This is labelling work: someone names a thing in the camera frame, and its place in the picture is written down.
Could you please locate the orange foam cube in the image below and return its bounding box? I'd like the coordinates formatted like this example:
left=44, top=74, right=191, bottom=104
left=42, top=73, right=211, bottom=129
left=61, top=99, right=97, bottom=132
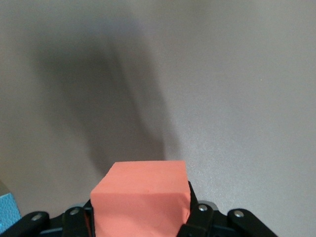
left=90, top=160, right=193, bottom=237

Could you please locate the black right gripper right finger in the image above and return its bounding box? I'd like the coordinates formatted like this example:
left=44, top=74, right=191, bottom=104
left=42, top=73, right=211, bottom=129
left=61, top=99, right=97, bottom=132
left=177, top=181, right=276, bottom=237

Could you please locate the teal foam cube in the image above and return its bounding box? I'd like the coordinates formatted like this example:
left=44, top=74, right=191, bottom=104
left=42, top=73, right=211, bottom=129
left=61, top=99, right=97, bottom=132
left=0, top=193, right=22, bottom=232

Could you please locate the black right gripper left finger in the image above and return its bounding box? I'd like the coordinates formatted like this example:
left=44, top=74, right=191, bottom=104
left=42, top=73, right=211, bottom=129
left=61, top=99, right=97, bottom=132
left=7, top=199, right=96, bottom=237

